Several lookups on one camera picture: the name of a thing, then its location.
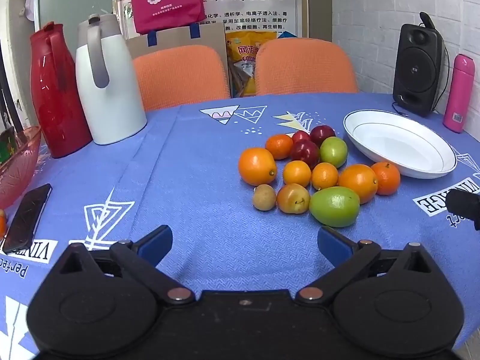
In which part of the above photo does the pink glass bowl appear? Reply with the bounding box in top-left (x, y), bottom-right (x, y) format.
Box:
top-left (0, 125), bottom-right (43, 209)

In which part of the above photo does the white plate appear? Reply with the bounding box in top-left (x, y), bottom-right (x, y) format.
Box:
top-left (343, 110), bottom-right (457, 179)

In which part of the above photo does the green packet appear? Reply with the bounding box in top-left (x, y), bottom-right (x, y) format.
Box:
top-left (0, 127), bottom-right (17, 166)

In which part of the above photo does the small green apple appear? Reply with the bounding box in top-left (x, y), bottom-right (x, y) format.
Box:
top-left (319, 136), bottom-right (348, 169)

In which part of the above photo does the orange chair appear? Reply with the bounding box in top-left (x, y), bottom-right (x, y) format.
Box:
top-left (255, 38), bottom-right (359, 96)
top-left (132, 45), bottom-right (230, 112)

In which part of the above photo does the small orange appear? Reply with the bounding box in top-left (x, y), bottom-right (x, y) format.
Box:
top-left (282, 160), bottom-right (312, 188)
top-left (311, 162), bottom-right (339, 191)

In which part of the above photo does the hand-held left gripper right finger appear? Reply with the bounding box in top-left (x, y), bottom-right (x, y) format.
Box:
top-left (295, 226), bottom-right (437, 305)

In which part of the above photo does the pink bottle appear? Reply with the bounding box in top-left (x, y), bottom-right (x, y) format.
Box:
top-left (442, 54), bottom-right (476, 133)

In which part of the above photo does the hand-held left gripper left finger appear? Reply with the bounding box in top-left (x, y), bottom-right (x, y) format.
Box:
top-left (56, 225), bottom-right (196, 305)

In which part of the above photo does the black smartphone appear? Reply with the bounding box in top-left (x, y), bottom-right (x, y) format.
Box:
top-left (2, 184), bottom-right (52, 254)

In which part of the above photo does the yellow red nectarine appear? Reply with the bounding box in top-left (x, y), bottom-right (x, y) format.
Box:
top-left (276, 183), bottom-right (311, 215)

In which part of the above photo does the white thermos jug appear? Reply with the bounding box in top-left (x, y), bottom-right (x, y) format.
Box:
top-left (75, 13), bottom-right (148, 146)

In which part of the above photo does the brown paper bag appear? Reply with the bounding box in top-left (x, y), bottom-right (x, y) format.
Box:
top-left (124, 22), bottom-right (229, 68)

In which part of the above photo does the magenta fabric bag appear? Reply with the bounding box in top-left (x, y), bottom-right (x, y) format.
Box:
top-left (127, 0), bottom-right (206, 35)

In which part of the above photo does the red thermos jug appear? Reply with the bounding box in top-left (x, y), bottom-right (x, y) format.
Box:
top-left (29, 22), bottom-right (94, 159)

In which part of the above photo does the black speaker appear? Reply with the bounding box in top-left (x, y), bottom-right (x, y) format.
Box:
top-left (392, 23), bottom-right (446, 118)

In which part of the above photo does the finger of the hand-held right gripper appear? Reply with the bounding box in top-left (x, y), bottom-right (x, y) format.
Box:
top-left (445, 188), bottom-right (480, 231)

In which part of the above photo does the small brown fruit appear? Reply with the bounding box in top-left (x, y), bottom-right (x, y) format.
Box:
top-left (252, 184), bottom-right (277, 211)

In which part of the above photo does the yellow snack bag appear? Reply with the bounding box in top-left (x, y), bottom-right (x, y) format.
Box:
top-left (225, 30), bottom-right (280, 98)

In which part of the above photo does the large orange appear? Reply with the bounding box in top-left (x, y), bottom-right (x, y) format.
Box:
top-left (238, 147), bottom-right (278, 186)

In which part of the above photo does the large green apple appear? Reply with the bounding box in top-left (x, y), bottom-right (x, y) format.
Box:
top-left (309, 186), bottom-right (361, 228)

